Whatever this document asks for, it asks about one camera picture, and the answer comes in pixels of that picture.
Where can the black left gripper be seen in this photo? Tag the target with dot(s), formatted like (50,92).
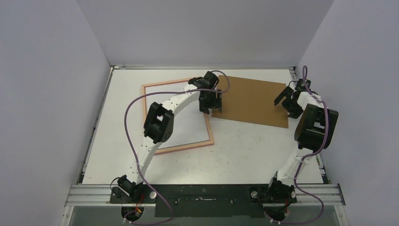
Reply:
(215,104)

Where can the aluminium front rail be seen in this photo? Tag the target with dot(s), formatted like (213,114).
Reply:
(99,195)

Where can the brown cardboard backing board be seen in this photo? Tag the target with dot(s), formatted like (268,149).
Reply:
(252,101)

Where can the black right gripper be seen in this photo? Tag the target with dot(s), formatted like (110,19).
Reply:
(289,99)

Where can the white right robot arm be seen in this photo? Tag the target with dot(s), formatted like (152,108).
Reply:
(313,134)

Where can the landscape photo print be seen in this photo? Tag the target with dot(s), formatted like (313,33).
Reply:
(184,124)

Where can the pink wooden picture frame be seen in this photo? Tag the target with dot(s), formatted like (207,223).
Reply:
(174,124)

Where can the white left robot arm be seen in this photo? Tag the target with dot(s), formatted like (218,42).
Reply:
(159,125)

